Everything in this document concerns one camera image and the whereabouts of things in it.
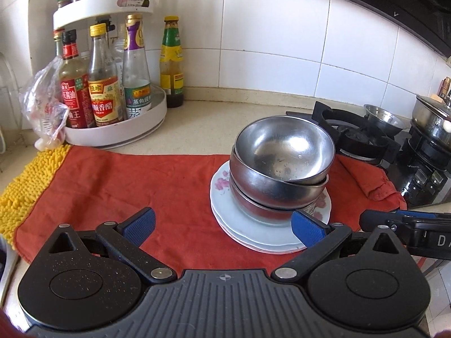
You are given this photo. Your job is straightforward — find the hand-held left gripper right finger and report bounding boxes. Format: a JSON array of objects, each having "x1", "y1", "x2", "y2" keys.
[{"x1": 271, "y1": 210, "x2": 411, "y2": 284}]

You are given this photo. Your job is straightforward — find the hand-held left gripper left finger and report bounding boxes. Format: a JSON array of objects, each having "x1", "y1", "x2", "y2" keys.
[{"x1": 47, "y1": 207, "x2": 178, "y2": 284}]

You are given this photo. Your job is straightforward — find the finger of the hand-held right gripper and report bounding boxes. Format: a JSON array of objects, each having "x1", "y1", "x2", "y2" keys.
[
  {"x1": 390, "y1": 209, "x2": 451, "y2": 222},
  {"x1": 359, "y1": 210, "x2": 411, "y2": 235}
]

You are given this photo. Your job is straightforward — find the stainless steel bowl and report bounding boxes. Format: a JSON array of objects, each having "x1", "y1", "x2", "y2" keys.
[
  {"x1": 229, "y1": 179, "x2": 327, "y2": 226},
  {"x1": 229, "y1": 144, "x2": 330, "y2": 210},
  {"x1": 234, "y1": 116, "x2": 336, "y2": 186}
]

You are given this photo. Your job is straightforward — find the white floral plate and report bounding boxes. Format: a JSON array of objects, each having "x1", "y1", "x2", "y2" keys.
[{"x1": 210, "y1": 160, "x2": 333, "y2": 245}]

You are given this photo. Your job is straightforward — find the red cloth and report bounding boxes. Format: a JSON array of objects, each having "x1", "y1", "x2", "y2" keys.
[{"x1": 14, "y1": 144, "x2": 428, "y2": 276}]

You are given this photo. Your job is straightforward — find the black gas stove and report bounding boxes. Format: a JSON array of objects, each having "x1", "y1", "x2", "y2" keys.
[{"x1": 285, "y1": 101, "x2": 451, "y2": 212}]

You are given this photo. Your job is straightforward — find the stainless steel pot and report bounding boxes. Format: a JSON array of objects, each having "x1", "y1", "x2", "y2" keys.
[{"x1": 412, "y1": 94, "x2": 451, "y2": 146}]

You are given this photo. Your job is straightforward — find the white turntable condiment rack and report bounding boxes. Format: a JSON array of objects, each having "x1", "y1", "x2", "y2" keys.
[{"x1": 53, "y1": 0, "x2": 168, "y2": 149}]

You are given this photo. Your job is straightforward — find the small steel bowl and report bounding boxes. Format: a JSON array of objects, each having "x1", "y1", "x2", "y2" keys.
[{"x1": 364, "y1": 104, "x2": 408, "y2": 137}]

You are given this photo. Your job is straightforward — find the yellow chenille mat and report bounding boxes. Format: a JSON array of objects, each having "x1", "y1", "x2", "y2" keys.
[{"x1": 0, "y1": 144, "x2": 71, "y2": 251}]

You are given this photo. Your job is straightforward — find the yellow cap vinegar bottle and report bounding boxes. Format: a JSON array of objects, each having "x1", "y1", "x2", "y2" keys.
[{"x1": 87, "y1": 23, "x2": 121, "y2": 127}]

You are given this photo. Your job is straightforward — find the red label soy sauce bottle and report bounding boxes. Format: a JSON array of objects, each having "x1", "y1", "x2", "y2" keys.
[{"x1": 58, "y1": 29, "x2": 94, "y2": 129}]

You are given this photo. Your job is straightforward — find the purple label clear bottle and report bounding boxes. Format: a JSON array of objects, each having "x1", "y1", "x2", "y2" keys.
[{"x1": 121, "y1": 14, "x2": 153, "y2": 121}]

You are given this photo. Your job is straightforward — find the clear plastic bag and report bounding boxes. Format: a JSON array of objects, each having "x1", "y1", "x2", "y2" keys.
[{"x1": 20, "y1": 55, "x2": 70, "y2": 142}]

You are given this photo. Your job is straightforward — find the green yellow label bottle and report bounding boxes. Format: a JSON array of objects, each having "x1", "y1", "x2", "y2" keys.
[{"x1": 160, "y1": 16, "x2": 185, "y2": 108}]

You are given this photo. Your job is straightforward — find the glass pot lid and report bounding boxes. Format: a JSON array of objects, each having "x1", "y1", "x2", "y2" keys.
[{"x1": 0, "y1": 52, "x2": 19, "y2": 131}]

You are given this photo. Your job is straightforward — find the dark bottle with red cap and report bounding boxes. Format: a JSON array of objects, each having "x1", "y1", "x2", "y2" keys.
[{"x1": 53, "y1": 30, "x2": 66, "y2": 59}]

